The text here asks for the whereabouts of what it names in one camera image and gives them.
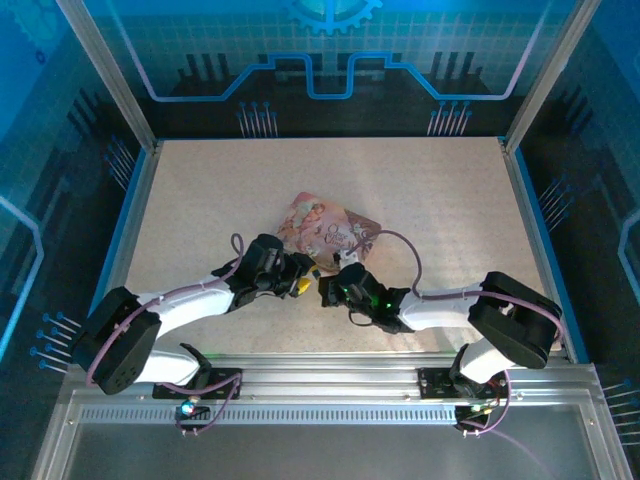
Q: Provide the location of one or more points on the small lit connector board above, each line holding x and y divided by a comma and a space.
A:
477, 410
187, 410

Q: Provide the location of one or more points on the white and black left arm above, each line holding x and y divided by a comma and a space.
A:
190, 302

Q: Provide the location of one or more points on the grey metal base plate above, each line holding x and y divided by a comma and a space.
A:
300, 452

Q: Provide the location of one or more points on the aluminium frame post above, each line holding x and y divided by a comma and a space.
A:
550, 70
107, 75

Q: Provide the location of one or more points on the pink illustrated diary book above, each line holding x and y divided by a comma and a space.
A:
310, 220

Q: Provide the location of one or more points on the aluminium table side rail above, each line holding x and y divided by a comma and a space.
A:
132, 220
530, 230

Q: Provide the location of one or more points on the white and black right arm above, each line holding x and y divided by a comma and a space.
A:
440, 310

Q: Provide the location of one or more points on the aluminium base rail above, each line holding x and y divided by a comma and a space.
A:
325, 367

